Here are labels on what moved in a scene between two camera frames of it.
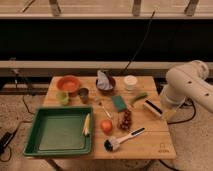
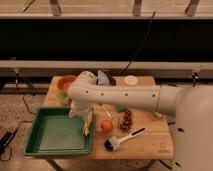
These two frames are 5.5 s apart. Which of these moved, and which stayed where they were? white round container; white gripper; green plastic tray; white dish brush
Moved: white gripper
Stayed: green plastic tray; white dish brush; white round container
